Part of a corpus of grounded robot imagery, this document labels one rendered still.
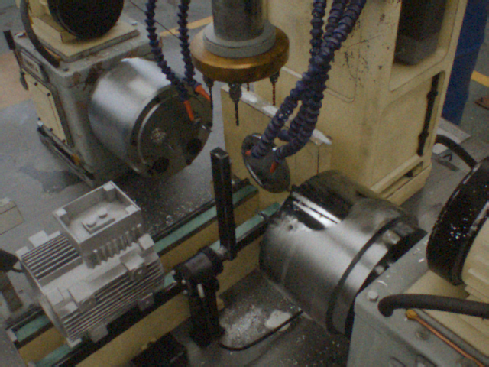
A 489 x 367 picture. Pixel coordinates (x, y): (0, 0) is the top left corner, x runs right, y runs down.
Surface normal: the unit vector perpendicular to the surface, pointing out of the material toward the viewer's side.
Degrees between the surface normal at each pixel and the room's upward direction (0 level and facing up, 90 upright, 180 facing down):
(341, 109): 90
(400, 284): 0
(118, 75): 21
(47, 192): 0
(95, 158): 90
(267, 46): 90
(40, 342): 90
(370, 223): 6
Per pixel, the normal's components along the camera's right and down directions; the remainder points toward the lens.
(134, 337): 0.66, 0.48
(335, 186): 0.03, -0.79
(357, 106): -0.75, 0.47
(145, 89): -0.26, -0.58
